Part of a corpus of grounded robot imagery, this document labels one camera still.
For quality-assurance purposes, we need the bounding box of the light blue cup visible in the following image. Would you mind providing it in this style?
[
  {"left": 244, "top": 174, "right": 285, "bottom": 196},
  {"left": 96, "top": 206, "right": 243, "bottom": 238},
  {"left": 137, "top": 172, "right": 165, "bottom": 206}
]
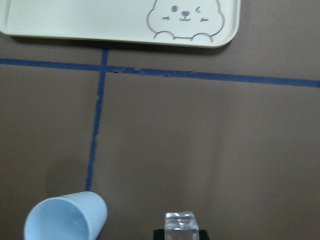
[{"left": 23, "top": 191, "right": 108, "bottom": 240}]

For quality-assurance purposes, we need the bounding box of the clear ice cube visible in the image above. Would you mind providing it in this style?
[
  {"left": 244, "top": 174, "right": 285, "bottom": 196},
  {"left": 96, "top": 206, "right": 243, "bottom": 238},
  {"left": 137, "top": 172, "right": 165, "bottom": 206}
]
[{"left": 164, "top": 211, "right": 200, "bottom": 240}]

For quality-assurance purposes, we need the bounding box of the cream bear tray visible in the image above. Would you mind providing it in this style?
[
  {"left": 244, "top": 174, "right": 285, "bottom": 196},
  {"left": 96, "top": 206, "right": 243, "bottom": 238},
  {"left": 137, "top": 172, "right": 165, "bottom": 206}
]
[{"left": 0, "top": 0, "right": 241, "bottom": 48}]

